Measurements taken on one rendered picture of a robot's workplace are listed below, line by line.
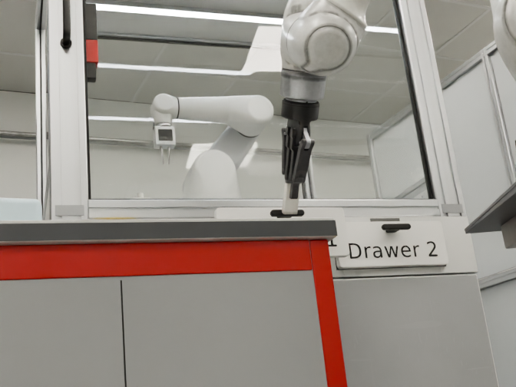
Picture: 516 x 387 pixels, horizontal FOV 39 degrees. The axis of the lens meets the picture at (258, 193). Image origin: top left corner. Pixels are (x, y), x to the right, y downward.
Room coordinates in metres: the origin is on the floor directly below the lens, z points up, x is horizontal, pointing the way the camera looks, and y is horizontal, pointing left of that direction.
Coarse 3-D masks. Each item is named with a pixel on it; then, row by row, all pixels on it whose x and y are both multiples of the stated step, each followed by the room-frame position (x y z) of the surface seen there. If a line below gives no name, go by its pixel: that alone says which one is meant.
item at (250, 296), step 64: (0, 256) 0.89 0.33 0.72; (64, 256) 0.92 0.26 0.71; (128, 256) 0.94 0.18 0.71; (192, 256) 0.97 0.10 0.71; (256, 256) 1.00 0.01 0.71; (320, 256) 1.03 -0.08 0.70; (0, 320) 0.89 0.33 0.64; (64, 320) 0.92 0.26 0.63; (128, 320) 0.94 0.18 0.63; (192, 320) 0.97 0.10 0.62; (256, 320) 1.00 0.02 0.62; (320, 320) 1.03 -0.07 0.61; (0, 384) 0.89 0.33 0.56; (64, 384) 0.92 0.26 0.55; (128, 384) 0.94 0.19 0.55; (192, 384) 0.97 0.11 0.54; (256, 384) 1.00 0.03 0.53; (320, 384) 1.03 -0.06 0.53
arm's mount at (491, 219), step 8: (512, 184) 1.01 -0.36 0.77; (504, 192) 1.04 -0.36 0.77; (512, 192) 1.02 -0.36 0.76; (496, 200) 1.08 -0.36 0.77; (504, 200) 1.05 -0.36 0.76; (512, 200) 1.05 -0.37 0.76; (488, 208) 1.11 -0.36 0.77; (496, 208) 1.08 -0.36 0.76; (504, 208) 1.09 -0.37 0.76; (512, 208) 1.09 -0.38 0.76; (480, 216) 1.15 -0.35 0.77; (488, 216) 1.12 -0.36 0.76; (496, 216) 1.13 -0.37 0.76; (504, 216) 1.13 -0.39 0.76; (512, 216) 1.14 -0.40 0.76; (472, 224) 1.19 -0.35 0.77; (480, 224) 1.17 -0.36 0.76; (488, 224) 1.18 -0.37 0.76; (496, 224) 1.18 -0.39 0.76; (472, 232) 1.22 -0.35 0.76; (480, 232) 1.23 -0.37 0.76
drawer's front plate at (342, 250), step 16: (224, 208) 1.47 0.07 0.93; (240, 208) 1.48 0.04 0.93; (256, 208) 1.49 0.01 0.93; (272, 208) 1.50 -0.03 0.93; (304, 208) 1.53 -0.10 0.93; (320, 208) 1.54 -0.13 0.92; (336, 208) 1.55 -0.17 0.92; (336, 224) 1.55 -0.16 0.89; (336, 240) 1.55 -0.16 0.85; (336, 256) 1.56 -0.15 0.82
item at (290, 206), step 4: (288, 184) 1.42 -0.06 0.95; (288, 188) 1.43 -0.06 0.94; (288, 192) 1.43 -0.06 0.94; (288, 196) 1.44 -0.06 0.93; (284, 200) 1.45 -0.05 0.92; (288, 200) 1.44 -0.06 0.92; (292, 200) 1.45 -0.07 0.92; (296, 200) 1.45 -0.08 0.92; (284, 204) 1.45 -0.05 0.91; (288, 204) 1.45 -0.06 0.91; (292, 204) 1.45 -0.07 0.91; (296, 204) 1.46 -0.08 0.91; (284, 208) 1.45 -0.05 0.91; (288, 208) 1.45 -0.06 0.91; (292, 208) 1.46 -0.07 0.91; (296, 208) 1.46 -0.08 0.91; (284, 212) 1.46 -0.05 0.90; (288, 212) 1.46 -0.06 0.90; (292, 212) 1.46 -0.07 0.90; (296, 212) 1.46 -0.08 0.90
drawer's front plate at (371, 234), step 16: (352, 224) 1.69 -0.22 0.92; (368, 224) 1.70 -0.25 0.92; (416, 224) 1.74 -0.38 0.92; (432, 224) 1.76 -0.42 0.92; (352, 240) 1.69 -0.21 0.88; (368, 240) 1.70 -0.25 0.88; (384, 240) 1.71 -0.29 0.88; (400, 240) 1.73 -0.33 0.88; (416, 240) 1.74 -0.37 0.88; (432, 240) 1.76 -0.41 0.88; (368, 256) 1.70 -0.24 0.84; (384, 256) 1.71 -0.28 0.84; (400, 256) 1.73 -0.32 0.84; (416, 256) 1.74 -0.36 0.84; (432, 256) 1.75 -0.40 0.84
